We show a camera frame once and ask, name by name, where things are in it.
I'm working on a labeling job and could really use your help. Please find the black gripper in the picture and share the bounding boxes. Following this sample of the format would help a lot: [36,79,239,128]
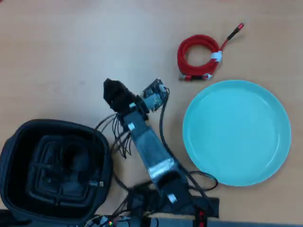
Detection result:
[103,78,149,118]

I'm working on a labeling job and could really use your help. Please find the black charging cable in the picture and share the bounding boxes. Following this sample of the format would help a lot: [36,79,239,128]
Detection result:
[30,141,105,191]

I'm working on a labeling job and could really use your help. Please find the black plastic bowl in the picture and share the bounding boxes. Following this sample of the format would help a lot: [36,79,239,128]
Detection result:
[0,119,114,222]

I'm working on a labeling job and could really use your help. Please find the green round bowl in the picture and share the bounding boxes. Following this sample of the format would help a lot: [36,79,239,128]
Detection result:
[182,79,292,187]

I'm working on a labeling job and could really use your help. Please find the black table clamp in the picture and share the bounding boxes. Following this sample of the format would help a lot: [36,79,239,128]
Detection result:
[129,189,145,227]

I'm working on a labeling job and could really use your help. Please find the red and black clamp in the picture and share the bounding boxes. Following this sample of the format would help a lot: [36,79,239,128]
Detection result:
[193,209,209,227]

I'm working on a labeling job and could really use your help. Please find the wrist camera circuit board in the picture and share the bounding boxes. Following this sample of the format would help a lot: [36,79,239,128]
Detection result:
[139,77,170,114]

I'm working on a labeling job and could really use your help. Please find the thin black servo wires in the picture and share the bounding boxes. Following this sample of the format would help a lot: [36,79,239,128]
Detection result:
[94,113,133,191]

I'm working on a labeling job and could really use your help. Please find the thick black camera cable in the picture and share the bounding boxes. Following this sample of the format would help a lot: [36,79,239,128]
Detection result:
[159,87,218,213]

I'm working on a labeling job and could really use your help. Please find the red charging cable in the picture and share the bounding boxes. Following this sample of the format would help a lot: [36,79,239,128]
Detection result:
[177,23,245,82]

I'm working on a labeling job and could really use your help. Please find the controller board with wires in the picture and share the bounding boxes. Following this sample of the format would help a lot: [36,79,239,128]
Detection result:
[84,213,131,227]

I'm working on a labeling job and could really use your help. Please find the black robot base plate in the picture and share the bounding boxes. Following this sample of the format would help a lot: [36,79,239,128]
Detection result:
[129,183,220,218]

